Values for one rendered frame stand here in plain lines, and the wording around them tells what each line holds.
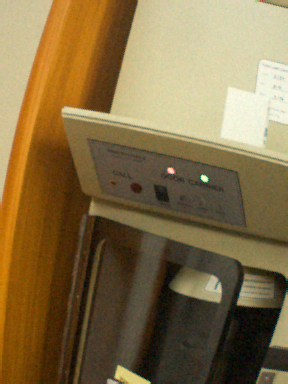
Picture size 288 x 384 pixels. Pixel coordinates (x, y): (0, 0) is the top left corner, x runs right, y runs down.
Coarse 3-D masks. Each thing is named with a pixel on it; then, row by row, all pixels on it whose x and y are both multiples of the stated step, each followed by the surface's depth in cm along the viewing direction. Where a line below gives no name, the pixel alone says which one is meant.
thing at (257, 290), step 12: (252, 276) 141; (264, 276) 141; (276, 276) 142; (252, 288) 140; (264, 288) 141; (276, 288) 142; (240, 300) 140; (252, 300) 140; (264, 300) 141; (276, 300) 142
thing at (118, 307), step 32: (96, 224) 144; (96, 256) 143; (128, 256) 138; (160, 256) 133; (192, 256) 128; (224, 256) 124; (96, 288) 143; (128, 288) 137; (160, 288) 132; (192, 288) 127; (224, 288) 123; (96, 320) 142; (128, 320) 136; (160, 320) 131; (192, 320) 126; (224, 320) 122; (96, 352) 141; (128, 352) 135; (160, 352) 130; (192, 352) 125
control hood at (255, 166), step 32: (64, 128) 138; (96, 128) 135; (128, 128) 133; (160, 128) 131; (192, 160) 131; (224, 160) 128; (256, 160) 126; (96, 192) 144; (256, 192) 129; (224, 224) 136; (256, 224) 133
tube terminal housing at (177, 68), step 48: (144, 0) 146; (192, 0) 142; (240, 0) 139; (144, 48) 145; (192, 48) 142; (240, 48) 139; (144, 96) 145; (192, 96) 142; (192, 240) 141; (240, 240) 138
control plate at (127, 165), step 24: (96, 144) 137; (96, 168) 140; (120, 168) 138; (144, 168) 136; (192, 168) 132; (216, 168) 130; (120, 192) 141; (144, 192) 139; (168, 192) 137; (192, 192) 135; (216, 192) 133; (240, 192) 131; (216, 216) 135; (240, 216) 133
